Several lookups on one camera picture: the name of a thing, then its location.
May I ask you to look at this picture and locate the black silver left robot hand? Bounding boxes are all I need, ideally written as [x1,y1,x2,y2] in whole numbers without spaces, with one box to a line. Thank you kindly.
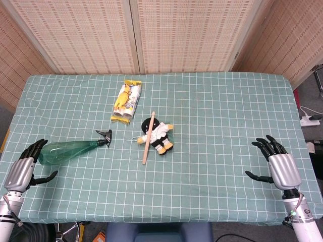
[4,138,59,194]

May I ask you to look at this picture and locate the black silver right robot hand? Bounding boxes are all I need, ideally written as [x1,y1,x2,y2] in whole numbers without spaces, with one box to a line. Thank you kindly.
[245,135,302,191]

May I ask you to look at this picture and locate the green spray bottle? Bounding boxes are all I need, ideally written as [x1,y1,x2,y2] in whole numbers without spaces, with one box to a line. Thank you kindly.
[38,129,113,166]

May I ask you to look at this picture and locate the black box device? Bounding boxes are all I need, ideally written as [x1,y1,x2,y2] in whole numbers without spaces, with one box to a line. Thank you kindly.
[306,142,323,181]

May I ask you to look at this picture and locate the white power strip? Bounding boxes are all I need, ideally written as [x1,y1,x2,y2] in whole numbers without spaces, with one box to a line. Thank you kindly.
[299,105,322,128]

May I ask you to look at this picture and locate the metal stool base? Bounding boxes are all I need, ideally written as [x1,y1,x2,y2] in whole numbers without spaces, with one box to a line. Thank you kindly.
[54,221,85,242]

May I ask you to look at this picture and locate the green grid tablecloth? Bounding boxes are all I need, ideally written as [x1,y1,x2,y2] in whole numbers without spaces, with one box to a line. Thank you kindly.
[0,72,323,225]

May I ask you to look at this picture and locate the metal chair leg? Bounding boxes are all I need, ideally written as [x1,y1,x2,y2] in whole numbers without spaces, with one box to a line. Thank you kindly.
[310,64,323,98]

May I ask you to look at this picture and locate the woven folding screen panel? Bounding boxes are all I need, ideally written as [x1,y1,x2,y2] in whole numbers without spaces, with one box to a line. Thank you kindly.
[130,0,270,74]
[2,0,140,75]
[231,0,323,89]
[0,4,52,111]

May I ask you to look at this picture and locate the black white plush doll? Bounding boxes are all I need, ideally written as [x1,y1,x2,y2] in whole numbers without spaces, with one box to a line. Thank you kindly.
[137,117,175,155]

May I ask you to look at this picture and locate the wooden drumstick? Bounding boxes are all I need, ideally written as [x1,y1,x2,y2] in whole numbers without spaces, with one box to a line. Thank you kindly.
[142,111,155,165]

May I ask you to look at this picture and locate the blue chair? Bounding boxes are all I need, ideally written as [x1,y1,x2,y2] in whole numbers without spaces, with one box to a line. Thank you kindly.
[105,222,214,242]

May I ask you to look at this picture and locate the black corrugated hose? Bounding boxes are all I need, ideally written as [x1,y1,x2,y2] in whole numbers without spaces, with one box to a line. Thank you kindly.
[11,221,56,242]

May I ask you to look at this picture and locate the thin black floor cable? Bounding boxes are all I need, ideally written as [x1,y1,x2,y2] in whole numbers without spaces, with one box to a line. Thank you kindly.
[213,233,255,242]

